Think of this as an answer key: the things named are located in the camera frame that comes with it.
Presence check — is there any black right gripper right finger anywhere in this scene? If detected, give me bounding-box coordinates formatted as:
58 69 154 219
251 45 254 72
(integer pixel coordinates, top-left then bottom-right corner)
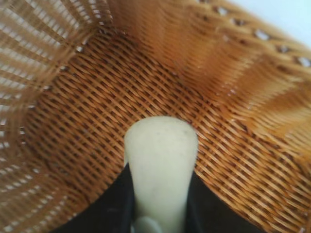
187 169 265 233

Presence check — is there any brown woven wicker basket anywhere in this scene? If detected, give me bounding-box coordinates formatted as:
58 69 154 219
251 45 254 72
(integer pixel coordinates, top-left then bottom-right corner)
0 0 311 233

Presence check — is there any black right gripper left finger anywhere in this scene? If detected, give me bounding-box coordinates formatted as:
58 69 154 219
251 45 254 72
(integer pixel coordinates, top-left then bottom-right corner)
51 163 136 233

